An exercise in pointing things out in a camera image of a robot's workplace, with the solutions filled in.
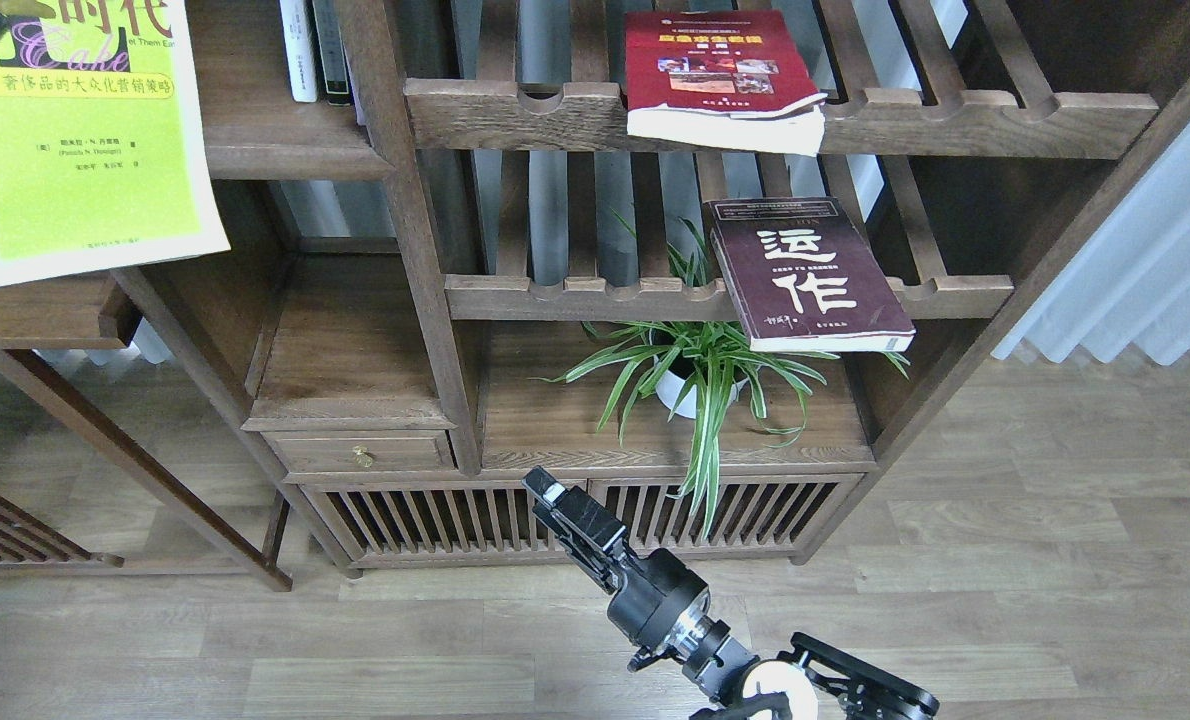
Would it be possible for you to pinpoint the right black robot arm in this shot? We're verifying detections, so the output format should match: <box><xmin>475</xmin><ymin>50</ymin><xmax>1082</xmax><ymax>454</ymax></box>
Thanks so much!
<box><xmin>522</xmin><ymin>468</ymin><xmax>939</xmax><ymax>719</ymax></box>

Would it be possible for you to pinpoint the red cover book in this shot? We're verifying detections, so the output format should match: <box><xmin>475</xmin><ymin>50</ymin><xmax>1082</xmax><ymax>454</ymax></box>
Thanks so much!
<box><xmin>624</xmin><ymin>10</ymin><xmax>825</xmax><ymax>158</ymax></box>

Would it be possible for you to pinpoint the dark maroon book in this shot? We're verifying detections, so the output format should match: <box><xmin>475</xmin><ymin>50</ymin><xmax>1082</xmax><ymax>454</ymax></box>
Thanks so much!
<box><xmin>703</xmin><ymin>196</ymin><xmax>916</xmax><ymax>353</ymax></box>

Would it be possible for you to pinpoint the yellow green cover book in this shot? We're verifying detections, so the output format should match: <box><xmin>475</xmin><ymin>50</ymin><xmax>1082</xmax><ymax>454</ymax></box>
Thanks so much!
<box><xmin>0</xmin><ymin>1</ymin><xmax>230</xmax><ymax>286</ymax></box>

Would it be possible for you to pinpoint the green spider plant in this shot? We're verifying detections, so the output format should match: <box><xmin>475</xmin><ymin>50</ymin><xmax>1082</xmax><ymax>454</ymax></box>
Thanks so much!
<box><xmin>559</xmin><ymin>198</ymin><xmax>915</xmax><ymax>533</ymax></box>

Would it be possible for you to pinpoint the white curtain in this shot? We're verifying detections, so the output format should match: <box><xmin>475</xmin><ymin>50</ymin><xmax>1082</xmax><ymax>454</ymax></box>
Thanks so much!
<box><xmin>992</xmin><ymin>123</ymin><xmax>1190</xmax><ymax>365</ymax></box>

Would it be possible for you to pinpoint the white upright book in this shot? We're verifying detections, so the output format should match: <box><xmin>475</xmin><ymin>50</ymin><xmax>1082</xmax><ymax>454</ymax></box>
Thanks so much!
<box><xmin>278</xmin><ymin>0</ymin><xmax>319</xmax><ymax>102</ymax></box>

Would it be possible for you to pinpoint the dark wooden bookshelf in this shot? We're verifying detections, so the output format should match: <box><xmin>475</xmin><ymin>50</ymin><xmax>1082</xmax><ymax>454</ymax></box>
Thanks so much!
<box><xmin>109</xmin><ymin>1</ymin><xmax>1190</xmax><ymax>572</ymax></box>

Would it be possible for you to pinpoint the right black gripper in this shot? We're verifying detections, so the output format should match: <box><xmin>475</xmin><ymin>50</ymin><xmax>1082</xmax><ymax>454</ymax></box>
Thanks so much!
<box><xmin>522</xmin><ymin>467</ymin><xmax>710</xmax><ymax>671</ymax></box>

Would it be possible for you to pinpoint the brass drawer knob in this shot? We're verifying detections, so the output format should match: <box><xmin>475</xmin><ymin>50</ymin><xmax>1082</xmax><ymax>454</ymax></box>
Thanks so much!
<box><xmin>352</xmin><ymin>445</ymin><xmax>376</xmax><ymax>468</ymax></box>

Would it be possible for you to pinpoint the dark upright book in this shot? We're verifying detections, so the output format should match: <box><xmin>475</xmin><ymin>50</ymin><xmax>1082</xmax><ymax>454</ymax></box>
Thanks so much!
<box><xmin>312</xmin><ymin>0</ymin><xmax>353</xmax><ymax>106</ymax></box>

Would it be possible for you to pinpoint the white plant pot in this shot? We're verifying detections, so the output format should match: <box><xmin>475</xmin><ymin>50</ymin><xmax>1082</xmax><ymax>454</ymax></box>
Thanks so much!
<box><xmin>653</xmin><ymin>356</ymin><xmax>749</xmax><ymax>424</ymax></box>

